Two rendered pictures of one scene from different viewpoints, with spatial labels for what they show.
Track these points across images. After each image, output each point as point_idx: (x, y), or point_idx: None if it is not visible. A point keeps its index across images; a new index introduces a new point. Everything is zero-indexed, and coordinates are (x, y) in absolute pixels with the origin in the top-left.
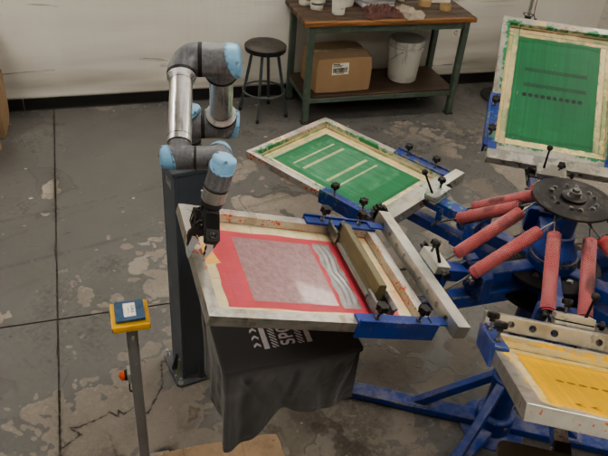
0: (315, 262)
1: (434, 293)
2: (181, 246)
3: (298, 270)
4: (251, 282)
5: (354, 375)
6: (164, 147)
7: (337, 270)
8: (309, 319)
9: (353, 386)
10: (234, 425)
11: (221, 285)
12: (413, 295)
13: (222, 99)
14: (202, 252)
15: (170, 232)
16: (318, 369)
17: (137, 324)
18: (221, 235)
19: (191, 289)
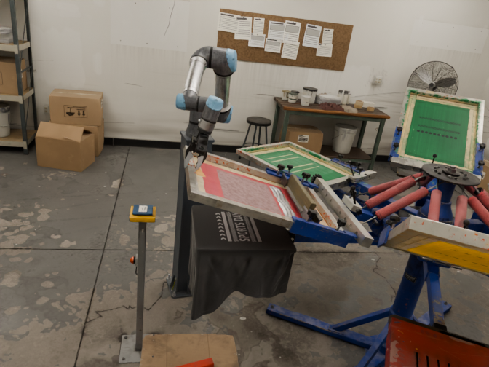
0: (269, 193)
1: (349, 218)
2: (185, 192)
3: (257, 193)
4: (223, 189)
5: (289, 273)
6: (179, 94)
7: (284, 199)
8: (260, 211)
9: (287, 283)
10: (201, 297)
11: (203, 186)
12: (334, 220)
13: (222, 89)
14: (194, 166)
15: (180, 184)
16: (263, 261)
17: (146, 217)
18: (209, 167)
19: (188, 226)
